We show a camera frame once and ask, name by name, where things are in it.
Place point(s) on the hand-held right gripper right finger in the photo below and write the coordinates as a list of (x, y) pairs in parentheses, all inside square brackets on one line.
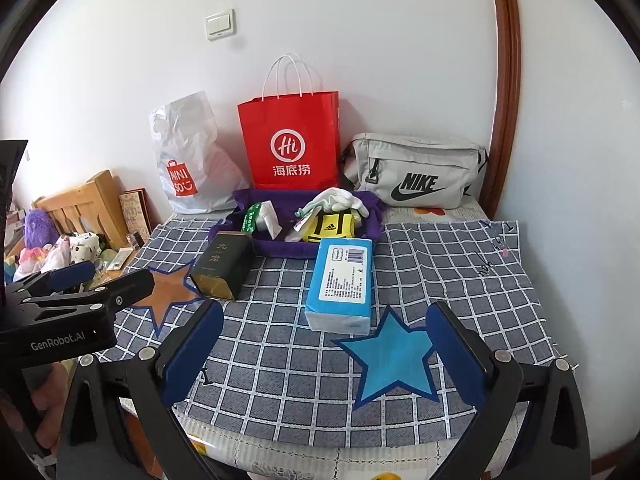
[(457, 355)]

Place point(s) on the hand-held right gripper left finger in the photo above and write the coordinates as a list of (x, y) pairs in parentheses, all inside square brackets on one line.
[(192, 355)]

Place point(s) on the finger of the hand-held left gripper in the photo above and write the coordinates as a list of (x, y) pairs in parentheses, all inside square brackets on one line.
[(132, 290), (70, 275)]

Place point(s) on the purple fabric storage tray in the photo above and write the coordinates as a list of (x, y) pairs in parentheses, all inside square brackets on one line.
[(275, 249)]

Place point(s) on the green snack packet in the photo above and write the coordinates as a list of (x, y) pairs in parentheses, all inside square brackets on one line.
[(251, 217)]

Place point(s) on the yellow mini backpack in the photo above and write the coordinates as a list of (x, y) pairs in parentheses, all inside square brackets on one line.
[(330, 227)]

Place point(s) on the white cotton gloves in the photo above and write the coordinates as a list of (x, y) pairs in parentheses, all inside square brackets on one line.
[(340, 200)]

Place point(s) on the person's left hand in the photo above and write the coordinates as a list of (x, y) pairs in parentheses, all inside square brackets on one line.
[(50, 405)]

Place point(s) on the white dotted plush toy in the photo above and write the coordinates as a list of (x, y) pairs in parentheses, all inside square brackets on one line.
[(85, 247)]

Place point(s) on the purple plush toy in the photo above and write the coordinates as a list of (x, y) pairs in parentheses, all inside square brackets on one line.
[(40, 230)]

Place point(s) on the wooden headboard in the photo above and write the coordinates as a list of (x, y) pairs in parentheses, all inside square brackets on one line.
[(95, 200)]

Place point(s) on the grey checked cloth with stars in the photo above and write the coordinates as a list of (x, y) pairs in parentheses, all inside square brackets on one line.
[(280, 370)]

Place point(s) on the dark tea tin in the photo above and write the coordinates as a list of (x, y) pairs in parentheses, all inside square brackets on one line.
[(220, 265)]

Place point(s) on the blue tissue pack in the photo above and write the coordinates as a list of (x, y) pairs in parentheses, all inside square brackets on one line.
[(337, 285)]

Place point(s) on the white plastic shopping bag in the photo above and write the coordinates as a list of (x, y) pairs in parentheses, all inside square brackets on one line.
[(190, 140)]

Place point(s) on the grey waist bag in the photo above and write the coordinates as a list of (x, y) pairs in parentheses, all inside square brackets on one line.
[(410, 160)]

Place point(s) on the red paper shopping bag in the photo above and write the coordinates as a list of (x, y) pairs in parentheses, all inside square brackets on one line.
[(287, 125)]

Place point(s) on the brown wooden door frame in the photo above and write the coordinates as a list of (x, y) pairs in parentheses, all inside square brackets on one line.
[(505, 85)]

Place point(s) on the white light switch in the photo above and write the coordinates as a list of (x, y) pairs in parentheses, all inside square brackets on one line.
[(220, 24)]

